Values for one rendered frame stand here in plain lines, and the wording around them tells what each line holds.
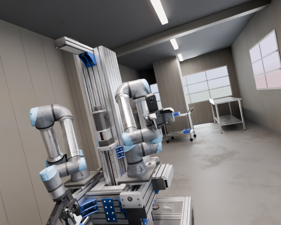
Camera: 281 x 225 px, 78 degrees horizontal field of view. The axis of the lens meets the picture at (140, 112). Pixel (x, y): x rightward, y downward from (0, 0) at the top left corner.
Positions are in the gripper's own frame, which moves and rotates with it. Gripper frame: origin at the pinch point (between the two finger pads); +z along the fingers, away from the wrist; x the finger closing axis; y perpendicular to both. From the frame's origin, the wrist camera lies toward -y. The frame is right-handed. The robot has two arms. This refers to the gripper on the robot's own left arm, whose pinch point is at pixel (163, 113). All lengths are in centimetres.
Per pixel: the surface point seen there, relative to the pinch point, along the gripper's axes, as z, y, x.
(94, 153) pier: -300, 61, 92
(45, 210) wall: -207, 96, 169
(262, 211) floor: -113, 161, -99
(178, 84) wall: -620, -20, -252
